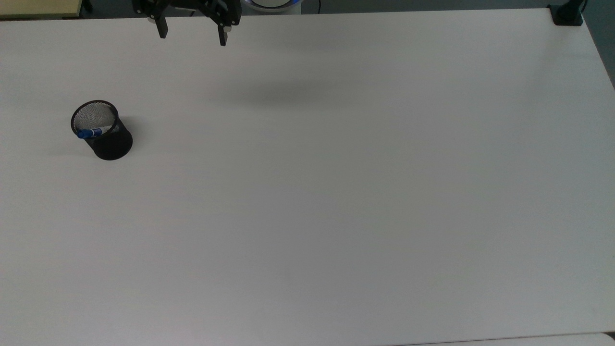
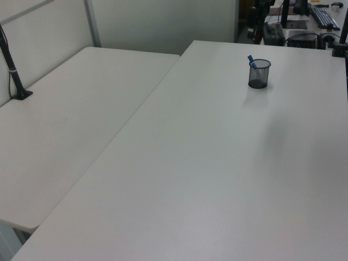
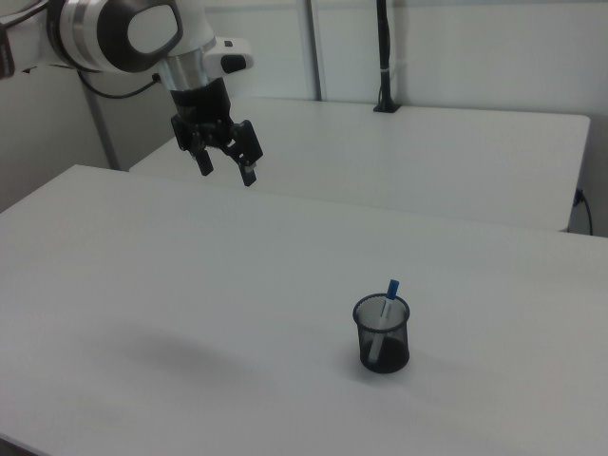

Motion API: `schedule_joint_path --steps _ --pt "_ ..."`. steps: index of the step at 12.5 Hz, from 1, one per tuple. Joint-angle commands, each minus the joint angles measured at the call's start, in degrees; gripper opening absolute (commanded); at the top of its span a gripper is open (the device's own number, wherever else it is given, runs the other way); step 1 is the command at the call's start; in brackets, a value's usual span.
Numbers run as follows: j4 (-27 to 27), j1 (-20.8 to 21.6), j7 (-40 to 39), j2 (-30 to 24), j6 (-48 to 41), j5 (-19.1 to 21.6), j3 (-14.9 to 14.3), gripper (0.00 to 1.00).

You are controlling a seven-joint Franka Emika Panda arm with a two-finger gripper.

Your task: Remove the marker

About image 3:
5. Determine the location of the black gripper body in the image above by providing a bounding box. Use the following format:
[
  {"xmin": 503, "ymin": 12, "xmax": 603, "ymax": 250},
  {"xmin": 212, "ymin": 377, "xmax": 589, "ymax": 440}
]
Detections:
[{"xmin": 169, "ymin": 78, "xmax": 238, "ymax": 155}]

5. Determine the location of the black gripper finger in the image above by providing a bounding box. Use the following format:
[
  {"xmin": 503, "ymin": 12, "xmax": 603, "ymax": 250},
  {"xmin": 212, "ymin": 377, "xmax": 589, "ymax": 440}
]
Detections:
[
  {"xmin": 194, "ymin": 144, "xmax": 215, "ymax": 179},
  {"xmin": 222, "ymin": 120, "xmax": 265, "ymax": 188}
]

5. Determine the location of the small blue object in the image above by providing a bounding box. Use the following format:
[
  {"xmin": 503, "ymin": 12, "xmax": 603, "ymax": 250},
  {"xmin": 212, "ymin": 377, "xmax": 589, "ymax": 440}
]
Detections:
[{"xmin": 368, "ymin": 278, "xmax": 402, "ymax": 363}]

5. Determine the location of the white side table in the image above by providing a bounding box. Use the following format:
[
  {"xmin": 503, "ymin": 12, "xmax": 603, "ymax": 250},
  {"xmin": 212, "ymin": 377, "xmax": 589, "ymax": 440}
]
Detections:
[{"xmin": 127, "ymin": 97, "xmax": 592, "ymax": 234}]

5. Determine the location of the black pole with table clamp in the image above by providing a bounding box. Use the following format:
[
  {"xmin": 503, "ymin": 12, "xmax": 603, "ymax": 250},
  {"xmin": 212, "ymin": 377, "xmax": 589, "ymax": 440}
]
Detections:
[{"xmin": 372, "ymin": 0, "xmax": 401, "ymax": 114}]

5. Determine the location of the black mesh pen cup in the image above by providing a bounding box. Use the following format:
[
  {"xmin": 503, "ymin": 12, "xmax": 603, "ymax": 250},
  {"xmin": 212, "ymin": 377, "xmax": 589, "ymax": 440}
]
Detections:
[{"xmin": 351, "ymin": 294, "xmax": 411, "ymax": 375}]

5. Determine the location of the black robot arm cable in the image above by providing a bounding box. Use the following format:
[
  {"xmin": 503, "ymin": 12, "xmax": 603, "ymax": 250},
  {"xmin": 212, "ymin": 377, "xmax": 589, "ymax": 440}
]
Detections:
[{"xmin": 78, "ymin": 69, "xmax": 161, "ymax": 100}]

